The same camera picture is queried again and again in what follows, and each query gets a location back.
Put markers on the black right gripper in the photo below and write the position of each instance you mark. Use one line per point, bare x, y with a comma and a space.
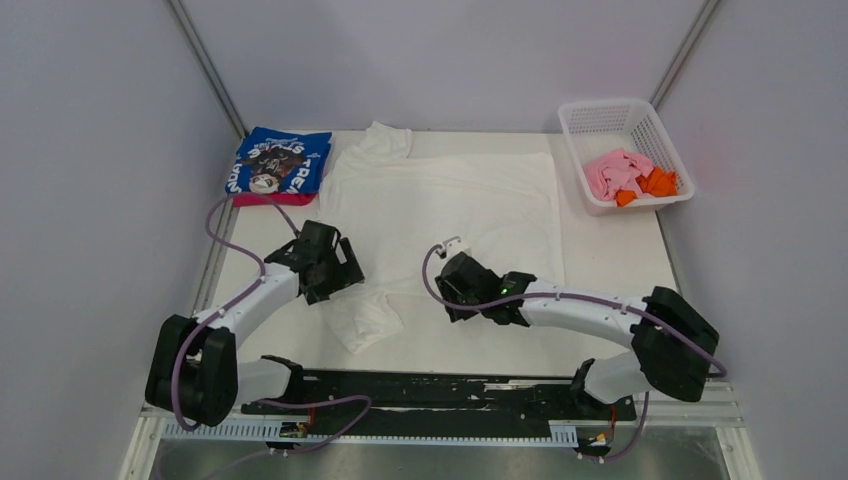
446, 289

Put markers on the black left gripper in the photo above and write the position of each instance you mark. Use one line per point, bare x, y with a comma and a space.
348, 273

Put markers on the white printed t shirt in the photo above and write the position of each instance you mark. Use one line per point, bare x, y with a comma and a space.
393, 207

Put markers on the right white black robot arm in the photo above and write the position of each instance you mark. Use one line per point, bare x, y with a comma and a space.
669, 346

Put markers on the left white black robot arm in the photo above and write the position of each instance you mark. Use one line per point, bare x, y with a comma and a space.
195, 372

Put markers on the folded blue printed t shirt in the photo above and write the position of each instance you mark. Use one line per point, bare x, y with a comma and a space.
276, 162

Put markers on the light pink crumpled shirt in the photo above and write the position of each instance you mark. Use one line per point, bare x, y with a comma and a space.
615, 170

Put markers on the white plastic basket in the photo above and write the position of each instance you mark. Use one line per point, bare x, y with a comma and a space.
595, 127

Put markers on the orange crumpled shirt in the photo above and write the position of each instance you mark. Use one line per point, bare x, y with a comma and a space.
657, 184

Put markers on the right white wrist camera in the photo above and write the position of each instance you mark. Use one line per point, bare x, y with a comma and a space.
452, 247

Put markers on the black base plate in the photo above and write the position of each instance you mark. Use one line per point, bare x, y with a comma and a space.
316, 385

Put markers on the aluminium frame rail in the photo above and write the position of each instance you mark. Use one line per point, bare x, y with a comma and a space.
525, 410

